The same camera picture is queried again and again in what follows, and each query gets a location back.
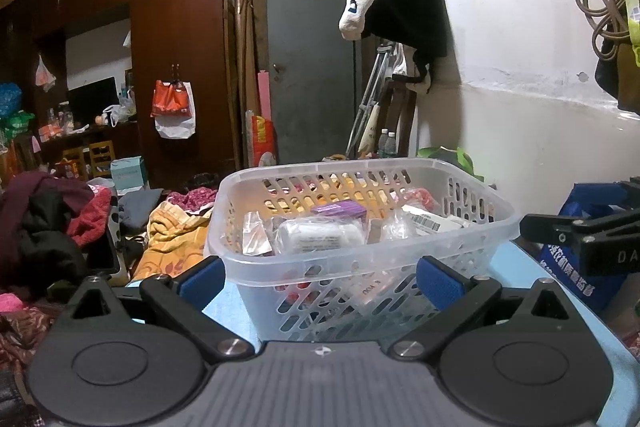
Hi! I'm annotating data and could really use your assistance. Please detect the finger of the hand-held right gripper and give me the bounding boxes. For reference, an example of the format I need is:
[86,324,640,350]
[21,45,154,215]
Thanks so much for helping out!
[612,177,640,212]
[520,213,588,251]

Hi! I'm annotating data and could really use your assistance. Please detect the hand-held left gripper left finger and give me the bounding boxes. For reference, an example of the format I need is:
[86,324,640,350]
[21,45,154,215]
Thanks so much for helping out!
[57,256,253,364]

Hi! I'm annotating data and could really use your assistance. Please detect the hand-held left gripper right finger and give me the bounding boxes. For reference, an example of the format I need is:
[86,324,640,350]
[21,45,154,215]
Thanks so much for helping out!
[389,256,583,361]

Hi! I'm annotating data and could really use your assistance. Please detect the white cigarette box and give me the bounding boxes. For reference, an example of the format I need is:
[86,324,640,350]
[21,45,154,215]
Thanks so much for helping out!
[400,204,473,234]

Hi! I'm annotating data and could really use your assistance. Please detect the red item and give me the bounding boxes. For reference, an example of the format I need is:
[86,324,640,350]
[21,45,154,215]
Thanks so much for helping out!
[404,187,442,214]

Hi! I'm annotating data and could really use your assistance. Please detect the white plastic basket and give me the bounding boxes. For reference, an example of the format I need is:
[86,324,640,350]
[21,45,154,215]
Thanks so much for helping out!
[204,157,517,343]

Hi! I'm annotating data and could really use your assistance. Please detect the purple tissue pack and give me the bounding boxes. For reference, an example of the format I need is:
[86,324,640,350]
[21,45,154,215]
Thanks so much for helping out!
[310,201,368,222]

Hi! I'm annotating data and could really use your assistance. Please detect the white tissue pack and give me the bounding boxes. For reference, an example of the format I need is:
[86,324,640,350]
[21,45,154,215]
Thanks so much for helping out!
[276,216,364,254]

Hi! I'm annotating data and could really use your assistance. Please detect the blue printed bag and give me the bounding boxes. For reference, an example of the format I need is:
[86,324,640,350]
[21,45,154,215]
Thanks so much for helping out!
[542,184,631,313]

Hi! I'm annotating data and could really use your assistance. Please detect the yellow patterned blanket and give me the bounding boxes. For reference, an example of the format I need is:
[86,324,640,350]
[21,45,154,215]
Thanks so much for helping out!
[131,201,217,280]

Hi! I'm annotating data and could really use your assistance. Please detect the pink patterned cloth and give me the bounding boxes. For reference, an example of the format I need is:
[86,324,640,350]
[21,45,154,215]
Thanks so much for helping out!
[170,187,218,212]

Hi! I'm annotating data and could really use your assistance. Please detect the grey clothing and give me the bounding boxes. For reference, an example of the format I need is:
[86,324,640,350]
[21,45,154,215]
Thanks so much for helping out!
[117,189,163,233]

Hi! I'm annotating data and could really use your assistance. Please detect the hanging dark brown bag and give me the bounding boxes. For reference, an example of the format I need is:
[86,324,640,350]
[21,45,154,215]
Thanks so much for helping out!
[594,19,640,114]

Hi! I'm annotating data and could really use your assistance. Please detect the teal cardboard box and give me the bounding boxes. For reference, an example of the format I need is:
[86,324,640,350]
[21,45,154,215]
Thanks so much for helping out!
[110,157,148,192]

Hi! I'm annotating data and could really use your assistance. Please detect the red fuzzy cloth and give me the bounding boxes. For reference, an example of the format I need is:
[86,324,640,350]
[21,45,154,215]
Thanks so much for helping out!
[65,187,113,249]

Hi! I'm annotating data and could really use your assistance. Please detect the white plastic bag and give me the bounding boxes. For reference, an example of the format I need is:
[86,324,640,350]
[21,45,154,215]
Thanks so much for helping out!
[102,104,136,128]
[154,82,197,140]

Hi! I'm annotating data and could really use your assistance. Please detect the red yellow printed bag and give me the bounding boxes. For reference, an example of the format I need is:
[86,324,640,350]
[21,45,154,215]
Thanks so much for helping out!
[250,114,278,168]

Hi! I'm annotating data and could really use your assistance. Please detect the wooden chair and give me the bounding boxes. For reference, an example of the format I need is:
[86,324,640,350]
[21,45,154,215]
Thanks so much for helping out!
[87,141,117,178]
[62,147,86,180]

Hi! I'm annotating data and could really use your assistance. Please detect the black clothing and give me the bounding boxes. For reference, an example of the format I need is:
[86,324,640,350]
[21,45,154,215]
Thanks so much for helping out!
[17,189,91,288]

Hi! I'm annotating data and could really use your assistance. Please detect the orange plastic bag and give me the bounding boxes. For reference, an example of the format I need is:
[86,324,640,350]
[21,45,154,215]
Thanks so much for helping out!
[151,79,193,118]

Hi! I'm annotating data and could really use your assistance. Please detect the pink roll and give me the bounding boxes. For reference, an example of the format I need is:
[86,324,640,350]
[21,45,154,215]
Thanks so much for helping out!
[257,69,273,120]

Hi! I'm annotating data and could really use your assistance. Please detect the maroon clothing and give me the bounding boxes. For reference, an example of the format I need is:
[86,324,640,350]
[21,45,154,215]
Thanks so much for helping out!
[0,171,98,253]

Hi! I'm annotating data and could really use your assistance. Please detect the metal crutch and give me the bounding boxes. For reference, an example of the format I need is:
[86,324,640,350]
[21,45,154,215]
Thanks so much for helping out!
[345,41,396,160]

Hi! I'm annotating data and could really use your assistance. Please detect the black monitor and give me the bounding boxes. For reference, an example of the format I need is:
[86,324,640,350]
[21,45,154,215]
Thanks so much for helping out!
[67,77,118,120]

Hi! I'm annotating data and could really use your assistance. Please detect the grey door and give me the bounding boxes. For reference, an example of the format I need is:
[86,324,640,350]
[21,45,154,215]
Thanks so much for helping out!
[265,0,361,165]

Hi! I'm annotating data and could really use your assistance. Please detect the wooden boards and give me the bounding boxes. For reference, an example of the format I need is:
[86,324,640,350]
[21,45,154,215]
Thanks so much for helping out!
[222,0,326,168]

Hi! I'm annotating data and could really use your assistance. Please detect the green plastic bag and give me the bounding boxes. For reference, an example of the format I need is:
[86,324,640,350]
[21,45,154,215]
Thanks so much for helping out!
[4,109,36,138]

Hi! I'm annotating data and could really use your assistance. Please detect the small hanging plastic bag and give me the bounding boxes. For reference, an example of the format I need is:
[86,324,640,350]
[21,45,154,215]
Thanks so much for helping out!
[35,54,57,92]

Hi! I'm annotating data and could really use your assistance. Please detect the blue patterned bag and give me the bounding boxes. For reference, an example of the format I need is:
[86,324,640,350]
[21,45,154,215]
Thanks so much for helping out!
[0,82,23,118]

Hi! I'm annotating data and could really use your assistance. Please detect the white Kangrou hanging bag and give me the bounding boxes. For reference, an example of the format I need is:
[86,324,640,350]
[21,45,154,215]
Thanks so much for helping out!
[338,0,448,95]

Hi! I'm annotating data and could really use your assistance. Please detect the dark wooden wardrobe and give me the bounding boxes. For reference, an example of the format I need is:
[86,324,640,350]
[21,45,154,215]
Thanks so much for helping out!
[0,0,241,188]

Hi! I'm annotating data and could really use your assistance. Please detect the coiled rope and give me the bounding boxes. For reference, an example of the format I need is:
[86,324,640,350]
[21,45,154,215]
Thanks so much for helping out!
[574,0,633,60]

